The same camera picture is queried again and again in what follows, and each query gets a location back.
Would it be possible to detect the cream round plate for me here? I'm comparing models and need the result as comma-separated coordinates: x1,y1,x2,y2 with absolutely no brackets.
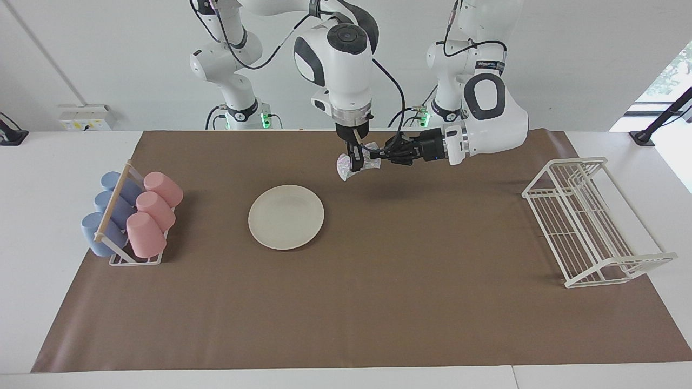
248,185,325,251

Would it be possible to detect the brown table mat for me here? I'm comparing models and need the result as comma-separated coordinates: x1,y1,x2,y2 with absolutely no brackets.
31,130,692,373

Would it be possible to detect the pink plastic cup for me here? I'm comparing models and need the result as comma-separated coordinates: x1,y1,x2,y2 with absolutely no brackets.
136,191,176,232
126,212,167,259
143,171,184,209

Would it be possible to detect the black angled stand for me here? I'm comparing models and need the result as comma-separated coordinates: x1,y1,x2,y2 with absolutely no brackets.
629,86,692,147

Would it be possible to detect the blue plastic cup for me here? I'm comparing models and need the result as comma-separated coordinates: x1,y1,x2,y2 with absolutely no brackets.
101,171,144,206
81,212,129,257
94,190,136,230

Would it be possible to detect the cup holder with wooden bar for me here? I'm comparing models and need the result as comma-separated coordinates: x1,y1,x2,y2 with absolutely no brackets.
93,160,176,266

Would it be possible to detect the window with greenery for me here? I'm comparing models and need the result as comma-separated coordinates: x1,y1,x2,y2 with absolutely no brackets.
633,42,692,117

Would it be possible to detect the black table clamp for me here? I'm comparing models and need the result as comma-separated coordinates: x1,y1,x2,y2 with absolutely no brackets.
0,112,29,146

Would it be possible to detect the black left base cable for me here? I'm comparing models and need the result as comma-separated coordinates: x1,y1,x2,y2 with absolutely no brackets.
388,84,438,129

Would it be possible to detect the black base cable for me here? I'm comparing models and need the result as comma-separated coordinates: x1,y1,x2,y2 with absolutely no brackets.
388,84,438,129
205,105,228,130

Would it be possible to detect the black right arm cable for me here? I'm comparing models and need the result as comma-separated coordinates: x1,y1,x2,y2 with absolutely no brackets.
192,0,407,155

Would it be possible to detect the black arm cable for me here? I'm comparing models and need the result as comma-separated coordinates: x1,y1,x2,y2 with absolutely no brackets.
443,0,509,57
192,0,407,155

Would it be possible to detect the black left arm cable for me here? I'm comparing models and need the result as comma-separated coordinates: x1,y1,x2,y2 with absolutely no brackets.
443,0,509,57

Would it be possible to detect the black right base cable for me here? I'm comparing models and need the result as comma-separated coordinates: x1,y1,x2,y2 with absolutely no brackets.
205,105,228,130

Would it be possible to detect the white wire dish rack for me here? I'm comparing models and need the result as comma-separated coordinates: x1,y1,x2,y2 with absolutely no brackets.
522,157,678,289

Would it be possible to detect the white wall outlet box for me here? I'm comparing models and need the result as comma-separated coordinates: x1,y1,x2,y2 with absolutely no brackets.
58,104,115,132

